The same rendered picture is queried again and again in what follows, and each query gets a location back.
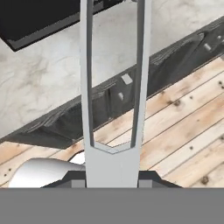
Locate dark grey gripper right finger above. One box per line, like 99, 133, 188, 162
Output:
137, 170, 184, 189

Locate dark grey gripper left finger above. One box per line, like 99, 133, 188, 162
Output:
43, 170, 88, 189

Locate silver metal tongs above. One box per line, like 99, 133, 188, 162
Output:
79, 0, 152, 189

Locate white rounded object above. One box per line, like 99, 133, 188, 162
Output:
8, 150, 87, 189

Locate dark grey cupboard door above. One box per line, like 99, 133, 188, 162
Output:
92, 65, 138, 122
147, 17, 224, 98

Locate black hob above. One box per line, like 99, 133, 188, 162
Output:
0, 0, 122, 53

